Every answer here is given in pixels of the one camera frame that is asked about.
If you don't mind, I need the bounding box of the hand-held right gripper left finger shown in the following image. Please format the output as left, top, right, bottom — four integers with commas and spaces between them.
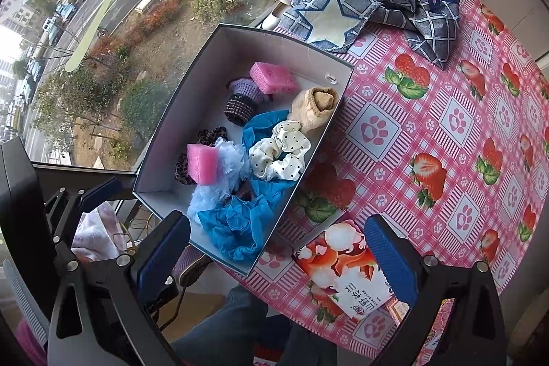
47, 211, 191, 366

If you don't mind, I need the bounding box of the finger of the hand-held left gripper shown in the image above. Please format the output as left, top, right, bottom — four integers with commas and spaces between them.
44, 176, 126, 264
0, 135, 58, 264

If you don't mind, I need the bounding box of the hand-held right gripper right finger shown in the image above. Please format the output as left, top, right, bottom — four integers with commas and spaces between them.
364, 214, 507, 366

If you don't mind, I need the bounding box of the large blue cloth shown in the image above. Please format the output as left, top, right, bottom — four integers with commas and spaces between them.
196, 177, 297, 264

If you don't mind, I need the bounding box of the pink sponge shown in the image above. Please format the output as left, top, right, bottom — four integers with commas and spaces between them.
187, 143, 224, 187
249, 62, 300, 95

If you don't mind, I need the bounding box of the leopard print scrunchie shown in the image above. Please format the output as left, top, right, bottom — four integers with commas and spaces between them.
174, 127, 229, 187

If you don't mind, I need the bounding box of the white polka dot scrunchie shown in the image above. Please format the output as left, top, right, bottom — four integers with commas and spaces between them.
248, 120, 311, 182

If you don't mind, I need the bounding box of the small blue cloth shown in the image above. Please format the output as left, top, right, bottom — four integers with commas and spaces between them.
241, 110, 293, 150

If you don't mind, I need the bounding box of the purple striped knit sock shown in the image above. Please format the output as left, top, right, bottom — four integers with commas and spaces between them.
224, 77, 267, 127

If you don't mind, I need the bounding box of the beige sock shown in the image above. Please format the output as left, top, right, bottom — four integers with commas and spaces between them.
287, 87, 342, 134

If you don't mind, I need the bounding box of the grey cardboard box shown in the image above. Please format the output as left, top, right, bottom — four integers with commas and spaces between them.
132, 22, 354, 278

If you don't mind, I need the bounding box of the purple knit slipper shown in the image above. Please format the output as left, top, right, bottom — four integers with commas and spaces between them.
172, 246, 212, 288

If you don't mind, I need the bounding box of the white pink cloth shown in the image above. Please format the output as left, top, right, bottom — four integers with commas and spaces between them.
71, 202, 130, 262

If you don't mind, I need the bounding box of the peach print tissue pack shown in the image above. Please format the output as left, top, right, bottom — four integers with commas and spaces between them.
292, 219, 394, 322

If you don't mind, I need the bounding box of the person's jeans leg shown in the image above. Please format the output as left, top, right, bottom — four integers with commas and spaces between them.
172, 284, 370, 366

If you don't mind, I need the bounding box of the pink strawberry print tablecloth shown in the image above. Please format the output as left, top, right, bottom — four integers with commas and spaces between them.
249, 0, 549, 359

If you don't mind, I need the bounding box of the white shoe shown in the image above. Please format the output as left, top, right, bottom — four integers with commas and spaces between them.
261, 0, 302, 31

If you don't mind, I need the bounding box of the dark plaid cloth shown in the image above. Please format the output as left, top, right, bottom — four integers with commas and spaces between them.
279, 0, 462, 69

